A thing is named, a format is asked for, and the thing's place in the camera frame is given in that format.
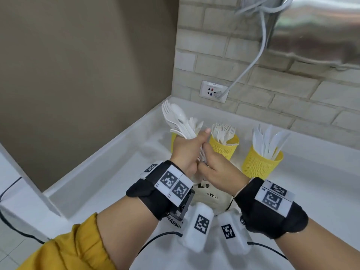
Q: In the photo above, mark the clear plastic cutlery bag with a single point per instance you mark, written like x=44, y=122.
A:
x=213, y=199

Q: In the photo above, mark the person's right hand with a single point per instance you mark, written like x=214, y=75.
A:
x=222, y=174

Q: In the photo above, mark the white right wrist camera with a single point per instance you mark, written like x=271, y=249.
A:
x=233, y=233

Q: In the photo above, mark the bunch of sorted white spoons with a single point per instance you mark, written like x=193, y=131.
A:
x=195, y=123

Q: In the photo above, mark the yellow sleeve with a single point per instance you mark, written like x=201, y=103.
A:
x=73, y=247

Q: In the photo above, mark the packed bundle of white cutlery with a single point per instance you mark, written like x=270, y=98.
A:
x=178, y=115

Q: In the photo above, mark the black right wrist band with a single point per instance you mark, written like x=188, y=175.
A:
x=261, y=219

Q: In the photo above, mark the bunch of sorted white forks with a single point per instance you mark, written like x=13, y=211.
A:
x=222, y=133

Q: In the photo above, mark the bunch of sorted white knives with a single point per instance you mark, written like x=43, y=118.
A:
x=267, y=143

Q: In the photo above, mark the white wall socket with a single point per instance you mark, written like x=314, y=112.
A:
x=209, y=91

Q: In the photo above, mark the person's left hand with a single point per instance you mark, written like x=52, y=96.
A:
x=185, y=154

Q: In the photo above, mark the person's right forearm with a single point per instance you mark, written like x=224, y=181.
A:
x=317, y=250

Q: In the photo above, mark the steel wall hand dryer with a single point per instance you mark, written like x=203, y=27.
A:
x=317, y=30

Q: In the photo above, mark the black left wrist band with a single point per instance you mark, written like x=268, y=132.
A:
x=146, y=194

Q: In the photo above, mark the black wrist band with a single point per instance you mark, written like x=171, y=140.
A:
x=261, y=219
x=146, y=194

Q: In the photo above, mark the person's left forearm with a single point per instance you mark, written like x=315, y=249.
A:
x=126, y=236

